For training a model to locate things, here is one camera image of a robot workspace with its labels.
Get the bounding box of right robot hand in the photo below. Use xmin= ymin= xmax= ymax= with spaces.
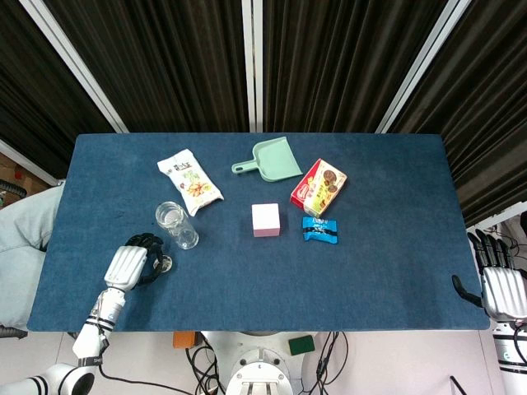
xmin=451 ymin=228 xmax=527 ymax=322

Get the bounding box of white metal frame beam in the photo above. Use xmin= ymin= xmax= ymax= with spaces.
xmin=466 ymin=202 xmax=527 ymax=232
xmin=0 ymin=138 xmax=59 ymax=187

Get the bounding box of orange block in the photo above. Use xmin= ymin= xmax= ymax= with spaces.
xmin=172 ymin=331 xmax=197 ymax=350

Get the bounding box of cardboard box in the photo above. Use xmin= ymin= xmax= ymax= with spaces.
xmin=0 ymin=151 xmax=49 ymax=207

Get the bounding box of dark green block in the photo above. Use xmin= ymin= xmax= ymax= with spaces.
xmin=287 ymin=334 xmax=316 ymax=357

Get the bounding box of blue table cloth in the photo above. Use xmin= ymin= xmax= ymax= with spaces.
xmin=26 ymin=132 xmax=492 ymax=332

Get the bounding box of black corrugated hose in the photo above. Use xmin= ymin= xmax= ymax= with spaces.
xmin=0 ymin=178 xmax=28 ymax=199

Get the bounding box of dark pleated curtain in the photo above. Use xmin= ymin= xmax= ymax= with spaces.
xmin=0 ymin=0 xmax=527 ymax=227

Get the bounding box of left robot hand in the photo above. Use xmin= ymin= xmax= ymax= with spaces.
xmin=102 ymin=232 xmax=175 ymax=292

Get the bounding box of white snack bag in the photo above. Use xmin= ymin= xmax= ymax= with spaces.
xmin=156 ymin=148 xmax=225 ymax=217

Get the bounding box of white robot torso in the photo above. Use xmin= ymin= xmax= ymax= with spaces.
xmin=224 ymin=331 xmax=306 ymax=395

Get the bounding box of light blue jeans leg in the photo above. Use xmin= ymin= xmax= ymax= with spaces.
xmin=0 ymin=184 xmax=66 ymax=331

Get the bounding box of black cable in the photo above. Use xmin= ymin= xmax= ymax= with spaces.
xmin=314 ymin=330 xmax=349 ymax=388
xmin=96 ymin=361 xmax=231 ymax=395

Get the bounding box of blue candy wrapper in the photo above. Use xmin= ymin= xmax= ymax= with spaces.
xmin=301 ymin=216 xmax=340 ymax=245

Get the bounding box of white metal frame post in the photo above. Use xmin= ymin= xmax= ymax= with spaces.
xmin=18 ymin=0 xmax=130 ymax=134
xmin=375 ymin=0 xmax=473 ymax=134
xmin=240 ymin=0 xmax=265 ymax=133

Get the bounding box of green plastic dustpan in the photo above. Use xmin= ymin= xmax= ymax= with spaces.
xmin=231 ymin=136 xmax=305 ymax=184

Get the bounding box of red cookie box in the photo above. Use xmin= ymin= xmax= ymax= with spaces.
xmin=289 ymin=158 xmax=348 ymax=218

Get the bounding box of pink and white cube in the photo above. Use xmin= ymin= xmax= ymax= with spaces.
xmin=251 ymin=202 xmax=282 ymax=239

